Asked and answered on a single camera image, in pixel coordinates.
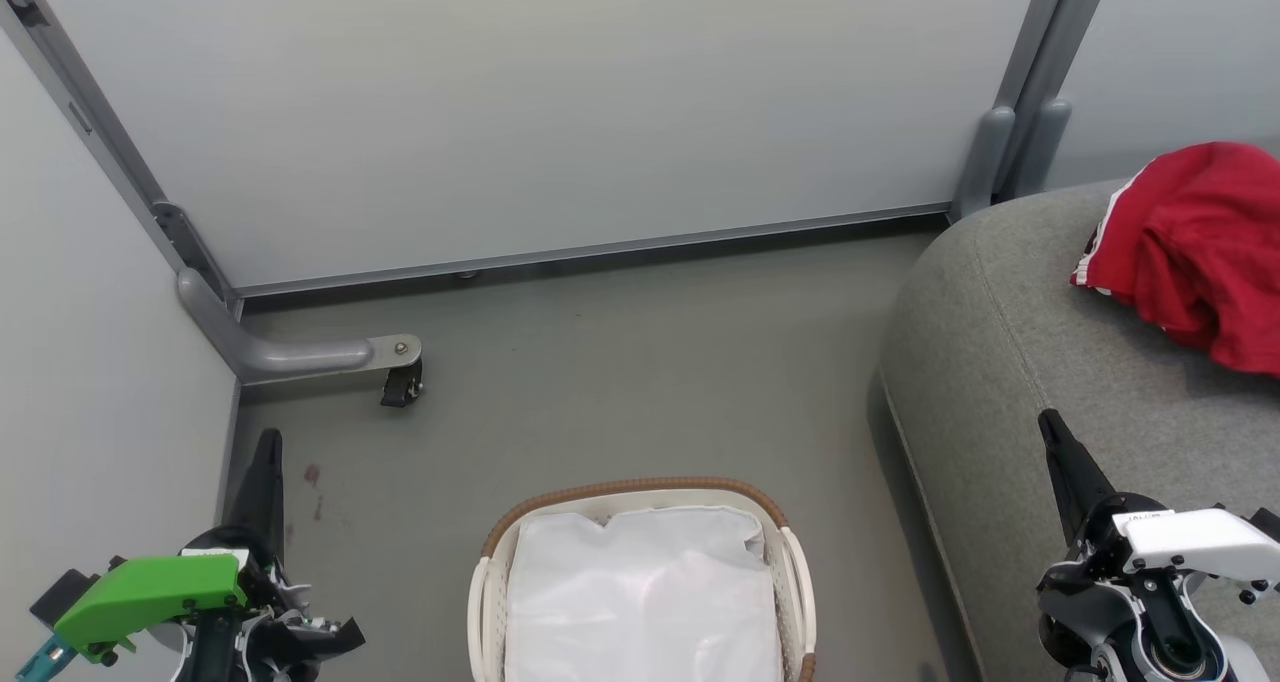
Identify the black left cable, teal plug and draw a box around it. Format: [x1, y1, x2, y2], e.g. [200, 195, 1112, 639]
[12, 630, 81, 682]

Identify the grey upright partition post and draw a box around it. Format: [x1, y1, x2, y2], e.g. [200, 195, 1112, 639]
[1005, 0, 1119, 201]
[955, 0, 1076, 221]

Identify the grey partition bottom rail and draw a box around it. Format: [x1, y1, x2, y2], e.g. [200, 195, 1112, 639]
[235, 202, 951, 298]

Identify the grey partition foot bracket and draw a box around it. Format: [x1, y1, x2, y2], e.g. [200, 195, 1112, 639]
[178, 267, 423, 383]

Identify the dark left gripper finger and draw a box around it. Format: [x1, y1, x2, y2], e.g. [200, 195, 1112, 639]
[270, 615, 367, 668]
[222, 427, 287, 563]

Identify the white basket liner cloth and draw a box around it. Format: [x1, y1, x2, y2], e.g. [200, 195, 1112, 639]
[505, 505, 783, 682]

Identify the slanted grey partition post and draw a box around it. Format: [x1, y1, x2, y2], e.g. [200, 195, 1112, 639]
[0, 0, 241, 318]

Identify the red jersey with white stripes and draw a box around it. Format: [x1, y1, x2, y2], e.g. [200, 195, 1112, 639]
[1070, 142, 1280, 378]

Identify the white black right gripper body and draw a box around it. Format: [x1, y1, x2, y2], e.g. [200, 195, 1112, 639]
[1037, 492, 1280, 653]

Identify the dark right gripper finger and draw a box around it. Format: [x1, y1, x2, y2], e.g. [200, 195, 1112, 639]
[1037, 408, 1117, 548]

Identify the grey fabric sofa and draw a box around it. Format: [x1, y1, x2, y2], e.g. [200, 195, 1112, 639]
[878, 142, 1280, 682]

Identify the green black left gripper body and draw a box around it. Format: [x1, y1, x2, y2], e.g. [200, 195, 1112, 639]
[30, 527, 301, 682]

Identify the black caster wheel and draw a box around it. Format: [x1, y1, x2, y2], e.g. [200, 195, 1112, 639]
[380, 359, 424, 409]

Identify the white laundry basket, brown rim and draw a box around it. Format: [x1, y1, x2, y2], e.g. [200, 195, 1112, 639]
[468, 477, 819, 682]

